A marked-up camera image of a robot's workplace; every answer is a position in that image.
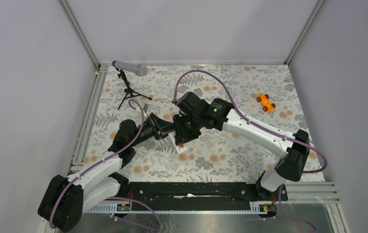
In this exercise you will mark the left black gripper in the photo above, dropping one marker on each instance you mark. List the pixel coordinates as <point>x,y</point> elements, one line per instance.
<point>158,126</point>

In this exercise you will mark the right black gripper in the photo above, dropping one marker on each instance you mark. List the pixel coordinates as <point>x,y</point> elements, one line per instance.
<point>182,136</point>

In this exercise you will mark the white remote control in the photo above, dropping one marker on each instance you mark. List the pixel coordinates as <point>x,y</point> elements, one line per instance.
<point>179,148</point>

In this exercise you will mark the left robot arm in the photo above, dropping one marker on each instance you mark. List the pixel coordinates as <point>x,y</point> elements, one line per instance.
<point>68,198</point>

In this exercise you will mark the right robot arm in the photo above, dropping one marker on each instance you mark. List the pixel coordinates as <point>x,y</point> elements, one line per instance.
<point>289,147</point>

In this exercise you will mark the black tripod stand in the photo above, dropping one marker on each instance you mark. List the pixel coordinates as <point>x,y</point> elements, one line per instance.
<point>129,92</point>

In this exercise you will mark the grey microphone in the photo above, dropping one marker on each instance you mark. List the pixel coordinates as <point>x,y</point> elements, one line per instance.
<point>138,69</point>

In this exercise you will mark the orange toy car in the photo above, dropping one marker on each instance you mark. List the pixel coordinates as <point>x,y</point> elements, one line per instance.
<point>267,105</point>

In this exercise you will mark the floral patterned mat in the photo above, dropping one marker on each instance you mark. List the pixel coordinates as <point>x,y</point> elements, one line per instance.
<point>215,156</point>

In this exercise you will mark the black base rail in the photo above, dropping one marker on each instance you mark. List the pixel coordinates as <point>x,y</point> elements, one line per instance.
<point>182,196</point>

